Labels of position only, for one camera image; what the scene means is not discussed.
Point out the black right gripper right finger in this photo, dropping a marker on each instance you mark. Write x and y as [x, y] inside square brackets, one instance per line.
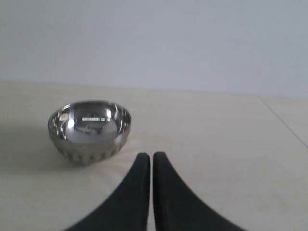
[177, 207]

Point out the ribbed stainless steel bowl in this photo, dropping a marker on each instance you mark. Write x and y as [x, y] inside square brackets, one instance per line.
[87, 132]

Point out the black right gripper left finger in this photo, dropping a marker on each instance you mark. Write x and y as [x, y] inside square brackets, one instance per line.
[127, 207]

